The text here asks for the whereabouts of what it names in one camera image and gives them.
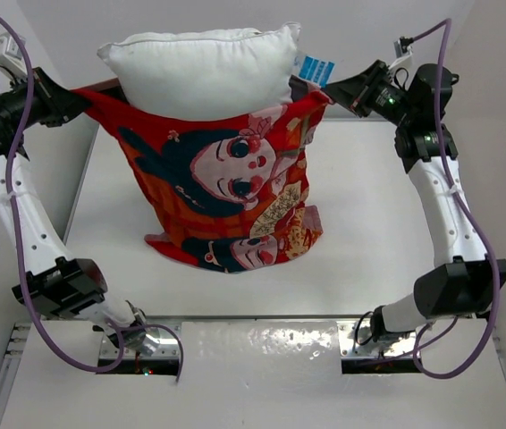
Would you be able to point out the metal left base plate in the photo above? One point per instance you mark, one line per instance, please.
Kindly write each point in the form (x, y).
(157, 343)

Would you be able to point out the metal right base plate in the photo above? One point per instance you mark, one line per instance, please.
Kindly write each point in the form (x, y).
(355, 347)

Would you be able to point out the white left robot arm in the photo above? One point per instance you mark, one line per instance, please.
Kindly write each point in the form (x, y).
(60, 285)

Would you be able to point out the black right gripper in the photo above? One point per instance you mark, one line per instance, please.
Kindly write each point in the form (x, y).
(354, 93)

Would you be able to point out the white pillow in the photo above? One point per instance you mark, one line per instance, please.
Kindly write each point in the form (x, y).
(204, 67)

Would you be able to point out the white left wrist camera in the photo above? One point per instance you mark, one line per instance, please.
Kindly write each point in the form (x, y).
(11, 56)

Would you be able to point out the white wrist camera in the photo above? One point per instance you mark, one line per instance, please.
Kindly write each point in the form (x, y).
(404, 55)
(11, 56)

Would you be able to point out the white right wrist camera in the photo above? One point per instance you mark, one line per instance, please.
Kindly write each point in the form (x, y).
(404, 55)

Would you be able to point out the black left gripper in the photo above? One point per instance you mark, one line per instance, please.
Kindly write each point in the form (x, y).
(56, 105)

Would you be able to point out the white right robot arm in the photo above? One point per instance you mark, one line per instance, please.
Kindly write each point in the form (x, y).
(465, 279)

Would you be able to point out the aluminium frame rail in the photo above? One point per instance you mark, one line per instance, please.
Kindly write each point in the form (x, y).
(11, 362)

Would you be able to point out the red cartoon print pillowcase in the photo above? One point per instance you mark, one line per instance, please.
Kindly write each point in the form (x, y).
(221, 157)

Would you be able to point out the metal base plate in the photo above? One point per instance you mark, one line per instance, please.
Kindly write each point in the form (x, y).
(355, 347)
(157, 343)

